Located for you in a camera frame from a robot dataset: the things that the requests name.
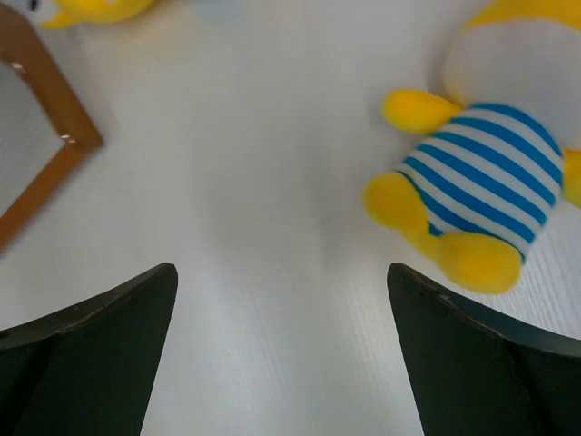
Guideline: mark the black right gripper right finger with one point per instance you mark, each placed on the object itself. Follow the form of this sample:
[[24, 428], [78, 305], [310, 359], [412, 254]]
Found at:
[[476, 371]]

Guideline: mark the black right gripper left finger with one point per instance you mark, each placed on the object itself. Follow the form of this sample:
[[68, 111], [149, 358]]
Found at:
[[88, 369]]

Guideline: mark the yellow striped plush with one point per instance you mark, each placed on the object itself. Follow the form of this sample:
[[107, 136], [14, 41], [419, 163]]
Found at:
[[58, 15], [497, 152]]

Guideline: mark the wooden shelf rack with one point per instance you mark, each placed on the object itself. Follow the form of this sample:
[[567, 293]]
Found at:
[[45, 132]]

